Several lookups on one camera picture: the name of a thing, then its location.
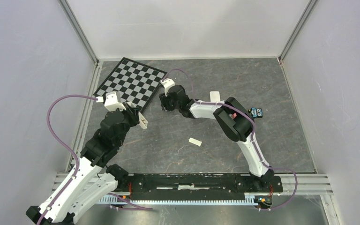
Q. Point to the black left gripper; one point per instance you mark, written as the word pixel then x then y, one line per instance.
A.
pixel 133 113

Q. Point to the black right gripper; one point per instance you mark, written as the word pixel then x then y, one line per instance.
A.
pixel 164 100

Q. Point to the white slim remote control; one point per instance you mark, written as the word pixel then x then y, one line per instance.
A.
pixel 215 96

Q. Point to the white slim battery cover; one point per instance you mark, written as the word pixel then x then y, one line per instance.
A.
pixel 195 142

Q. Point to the white remote with dark buttons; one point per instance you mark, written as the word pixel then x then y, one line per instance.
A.
pixel 143 123

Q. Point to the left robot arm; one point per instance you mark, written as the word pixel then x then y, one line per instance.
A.
pixel 92 178

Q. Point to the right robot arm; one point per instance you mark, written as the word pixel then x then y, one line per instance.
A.
pixel 233 119

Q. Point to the black white chessboard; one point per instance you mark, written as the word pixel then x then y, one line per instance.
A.
pixel 136 82

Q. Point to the blue owl figurine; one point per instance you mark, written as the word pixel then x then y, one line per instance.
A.
pixel 256 112

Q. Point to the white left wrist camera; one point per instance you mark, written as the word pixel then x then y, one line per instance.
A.
pixel 111 101

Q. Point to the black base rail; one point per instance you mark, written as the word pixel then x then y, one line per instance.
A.
pixel 195 186

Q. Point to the white cable duct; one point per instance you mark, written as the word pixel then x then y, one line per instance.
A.
pixel 248 200

